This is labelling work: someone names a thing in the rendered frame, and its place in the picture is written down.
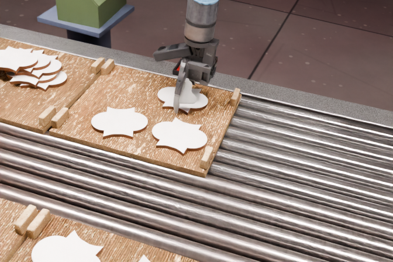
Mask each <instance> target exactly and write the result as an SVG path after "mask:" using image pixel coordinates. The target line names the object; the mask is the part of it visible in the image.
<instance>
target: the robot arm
mask: <svg viewBox="0 0 393 262"><path fill-rule="evenodd" d="M187 1H188V2H187V13H186V19H185V28H184V35H185V36H184V43H178V44H172V45H169V46H162V47H159V48H158V49H157V50H156V51H155V52H154V53H153V56H154V59H155V61H163V60H170V59H174V58H181V57H182V61H181V64H180V70H179V74H178V78H177V82H176V86H175V92H174V103H173V107H174V112H175V113H178V109H179V106H180V104H194V103H196V101H197V96H196V95H194V94H193V93H192V91H191V88H192V85H195V82H199V83H200V84H202V85H206V86H208V83H209V81H210V80H211V78H213V76H214V74H215V71H216V65H217V61H218V56H216V49H217V46H218V45H219V39H215V38H213V37H214V32H215V25H216V18H217V14H218V6H219V0H187ZM186 77H188V79H189V80H185V79H186Z"/></svg>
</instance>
